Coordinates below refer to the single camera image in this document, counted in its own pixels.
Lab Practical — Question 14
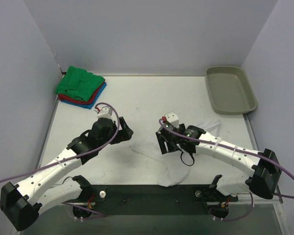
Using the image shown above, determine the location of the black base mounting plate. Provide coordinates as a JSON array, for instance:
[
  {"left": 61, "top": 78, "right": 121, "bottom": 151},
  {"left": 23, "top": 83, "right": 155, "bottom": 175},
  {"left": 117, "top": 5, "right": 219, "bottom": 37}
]
[{"left": 71, "top": 185, "right": 238, "bottom": 216}]

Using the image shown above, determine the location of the blue t shirt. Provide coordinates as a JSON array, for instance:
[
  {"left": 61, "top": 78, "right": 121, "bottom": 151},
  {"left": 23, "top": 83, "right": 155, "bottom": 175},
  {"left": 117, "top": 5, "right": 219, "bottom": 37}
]
[{"left": 59, "top": 82, "right": 107, "bottom": 110}]

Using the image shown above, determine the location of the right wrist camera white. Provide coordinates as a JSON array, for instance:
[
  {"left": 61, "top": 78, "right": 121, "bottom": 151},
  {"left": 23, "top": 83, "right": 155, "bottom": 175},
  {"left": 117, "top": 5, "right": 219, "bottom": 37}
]
[{"left": 162, "top": 112, "right": 179, "bottom": 128}]

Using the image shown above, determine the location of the aluminium rail profile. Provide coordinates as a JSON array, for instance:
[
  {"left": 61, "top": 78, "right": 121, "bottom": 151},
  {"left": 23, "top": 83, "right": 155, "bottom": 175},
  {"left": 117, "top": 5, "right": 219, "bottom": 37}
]
[{"left": 61, "top": 182, "right": 284, "bottom": 205}]

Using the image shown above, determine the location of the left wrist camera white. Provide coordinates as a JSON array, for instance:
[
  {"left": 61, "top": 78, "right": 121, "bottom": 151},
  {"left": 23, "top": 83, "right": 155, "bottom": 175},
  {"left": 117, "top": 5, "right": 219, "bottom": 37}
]
[{"left": 94, "top": 106, "right": 113, "bottom": 120}]

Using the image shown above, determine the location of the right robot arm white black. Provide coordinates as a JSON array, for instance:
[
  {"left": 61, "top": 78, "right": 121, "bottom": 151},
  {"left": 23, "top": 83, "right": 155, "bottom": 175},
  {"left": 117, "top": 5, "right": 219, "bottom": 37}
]
[{"left": 156, "top": 123, "right": 281, "bottom": 199}]

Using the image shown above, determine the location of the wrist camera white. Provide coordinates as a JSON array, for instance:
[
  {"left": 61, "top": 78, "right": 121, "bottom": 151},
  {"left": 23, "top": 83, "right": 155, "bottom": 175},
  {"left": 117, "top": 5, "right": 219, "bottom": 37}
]
[
  {"left": 162, "top": 112, "right": 179, "bottom": 128},
  {"left": 94, "top": 106, "right": 113, "bottom": 120}
]

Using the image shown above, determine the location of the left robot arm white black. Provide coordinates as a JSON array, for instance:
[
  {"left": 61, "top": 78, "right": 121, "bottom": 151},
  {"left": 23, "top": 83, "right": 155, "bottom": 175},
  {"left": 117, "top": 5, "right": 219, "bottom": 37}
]
[{"left": 0, "top": 117, "right": 133, "bottom": 231}]

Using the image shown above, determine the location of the white t shirt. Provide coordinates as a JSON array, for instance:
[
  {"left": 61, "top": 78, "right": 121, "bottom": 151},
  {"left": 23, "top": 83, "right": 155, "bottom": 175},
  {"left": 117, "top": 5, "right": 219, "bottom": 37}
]
[{"left": 128, "top": 119, "right": 221, "bottom": 188}]

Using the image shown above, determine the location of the red t shirt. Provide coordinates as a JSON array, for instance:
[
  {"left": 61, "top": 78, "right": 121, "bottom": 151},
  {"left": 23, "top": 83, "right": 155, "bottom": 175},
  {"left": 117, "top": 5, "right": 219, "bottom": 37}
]
[{"left": 58, "top": 81, "right": 106, "bottom": 105}]

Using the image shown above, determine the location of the green t shirt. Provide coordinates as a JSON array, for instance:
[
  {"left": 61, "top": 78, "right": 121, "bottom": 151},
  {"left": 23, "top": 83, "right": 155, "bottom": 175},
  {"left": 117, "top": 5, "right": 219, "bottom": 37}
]
[{"left": 55, "top": 66, "right": 105, "bottom": 95}]

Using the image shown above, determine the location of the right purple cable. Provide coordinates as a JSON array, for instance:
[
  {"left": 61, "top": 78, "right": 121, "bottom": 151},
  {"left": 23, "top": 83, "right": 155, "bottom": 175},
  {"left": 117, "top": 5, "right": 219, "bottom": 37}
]
[{"left": 158, "top": 118, "right": 294, "bottom": 222}]

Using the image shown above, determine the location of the grey plastic tray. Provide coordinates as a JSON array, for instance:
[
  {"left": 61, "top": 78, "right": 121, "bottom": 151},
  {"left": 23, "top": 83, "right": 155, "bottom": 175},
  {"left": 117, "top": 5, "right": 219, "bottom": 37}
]
[{"left": 206, "top": 66, "right": 257, "bottom": 115}]

